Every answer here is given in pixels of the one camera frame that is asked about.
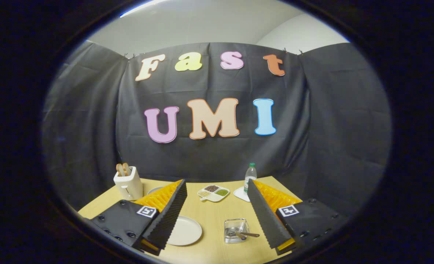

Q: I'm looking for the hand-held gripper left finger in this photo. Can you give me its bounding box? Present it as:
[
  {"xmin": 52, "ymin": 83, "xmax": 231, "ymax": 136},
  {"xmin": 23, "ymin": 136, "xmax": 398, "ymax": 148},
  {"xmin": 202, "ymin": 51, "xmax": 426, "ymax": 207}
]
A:
[{"xmin": 89, "ymin": 179, "xmax": 188, "ymax": 256}]

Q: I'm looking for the white toaster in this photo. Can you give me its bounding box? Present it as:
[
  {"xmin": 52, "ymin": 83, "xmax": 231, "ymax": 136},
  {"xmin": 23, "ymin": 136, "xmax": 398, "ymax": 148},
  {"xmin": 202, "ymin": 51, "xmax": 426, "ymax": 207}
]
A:
[{"xmin": 113, "ymin": 166, "xmax": 143, "ymax": 201}]

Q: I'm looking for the black backdrop cloth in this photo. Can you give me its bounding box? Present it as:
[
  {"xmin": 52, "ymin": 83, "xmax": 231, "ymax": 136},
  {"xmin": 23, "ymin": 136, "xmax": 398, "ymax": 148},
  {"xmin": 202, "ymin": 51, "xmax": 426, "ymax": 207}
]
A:
[{"xmin": 41, "ymin": 40, "xmax": 392, "ymax": 220}]

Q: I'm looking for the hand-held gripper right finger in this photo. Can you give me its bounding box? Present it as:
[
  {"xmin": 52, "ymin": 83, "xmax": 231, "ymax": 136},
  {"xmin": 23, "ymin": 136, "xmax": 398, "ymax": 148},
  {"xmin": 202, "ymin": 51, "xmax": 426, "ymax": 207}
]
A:
[{"xmin": 247, "ymin": 179, "xmax": 349, "ymax": 256}]

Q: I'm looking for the large white plate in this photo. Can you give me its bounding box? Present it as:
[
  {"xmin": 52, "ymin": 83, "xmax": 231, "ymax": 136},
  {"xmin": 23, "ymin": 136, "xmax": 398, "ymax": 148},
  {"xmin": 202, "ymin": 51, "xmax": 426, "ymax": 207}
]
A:
[{"xmin": 166, "ymin": 216, "xmax": 203, "ymax": 246}]

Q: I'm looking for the small white tray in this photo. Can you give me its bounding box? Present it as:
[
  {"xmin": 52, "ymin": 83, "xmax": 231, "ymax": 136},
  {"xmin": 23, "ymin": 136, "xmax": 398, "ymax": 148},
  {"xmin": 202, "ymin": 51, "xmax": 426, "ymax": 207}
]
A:
[{"xmin": 233, "ymin": 186, "xmax": 252, "ymax": 202}]

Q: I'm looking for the clear plastic water bottle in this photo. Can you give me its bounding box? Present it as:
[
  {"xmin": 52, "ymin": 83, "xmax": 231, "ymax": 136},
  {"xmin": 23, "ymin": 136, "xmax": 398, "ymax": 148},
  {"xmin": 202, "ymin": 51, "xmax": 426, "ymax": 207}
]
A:
[{"xmin": 244, "ymin": 163, "xmax": 257, "ymax": 194}]

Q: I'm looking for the metal wire cutlery rack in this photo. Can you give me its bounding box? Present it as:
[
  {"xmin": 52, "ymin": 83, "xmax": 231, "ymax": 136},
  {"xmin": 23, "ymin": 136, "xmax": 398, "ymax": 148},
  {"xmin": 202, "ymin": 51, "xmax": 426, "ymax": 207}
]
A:
[{"xmin": 224, "ymin": 219, "xmax": 250, "ymax": 244}]

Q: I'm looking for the white divided dish with beans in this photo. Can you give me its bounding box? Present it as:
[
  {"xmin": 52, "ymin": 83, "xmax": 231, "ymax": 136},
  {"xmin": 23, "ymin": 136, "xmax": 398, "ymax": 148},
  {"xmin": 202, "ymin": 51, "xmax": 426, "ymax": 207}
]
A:
[{"xmin": 197, "ymin": 184, "xmax": 230, "ymax": 202}]

